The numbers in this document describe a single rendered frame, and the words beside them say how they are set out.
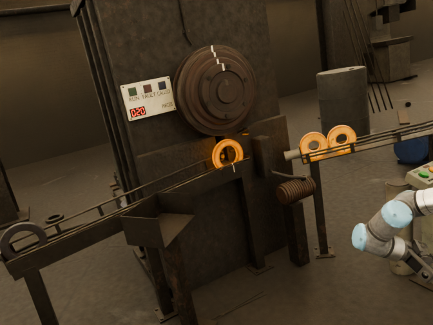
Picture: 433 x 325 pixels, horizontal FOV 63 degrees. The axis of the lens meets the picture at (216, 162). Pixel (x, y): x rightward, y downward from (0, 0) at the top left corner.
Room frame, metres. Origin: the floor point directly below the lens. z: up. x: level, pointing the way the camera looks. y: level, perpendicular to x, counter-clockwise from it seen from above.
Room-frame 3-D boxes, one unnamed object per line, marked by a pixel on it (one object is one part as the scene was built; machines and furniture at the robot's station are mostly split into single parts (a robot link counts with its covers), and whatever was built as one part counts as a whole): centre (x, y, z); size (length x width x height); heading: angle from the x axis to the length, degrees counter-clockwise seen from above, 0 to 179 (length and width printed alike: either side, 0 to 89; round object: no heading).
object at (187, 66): (1.93, -0.07, 1.11); 0.47 x 0.06 x 0.47; 115
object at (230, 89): (1.84, -0.11, 1.11); 0.28 x 0.06 x 0.28; 115
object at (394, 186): (1.67, -0.89, 0.26); 0.12 x 0.12 x 0.52
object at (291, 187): (1.94, -0.43, 0.27); 0.22 x 0.13 x 0.53; 115
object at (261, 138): (2.04, -0.28, 0.68); 0.11 x 0.08 x 0.24; 25
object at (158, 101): (1.89, 0.28, 1.15); 0.26 x 0.02 x 0.18; 115
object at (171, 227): (1.48, 0.30, 0.36); 0.26 x 0.20 x 0.72; 150
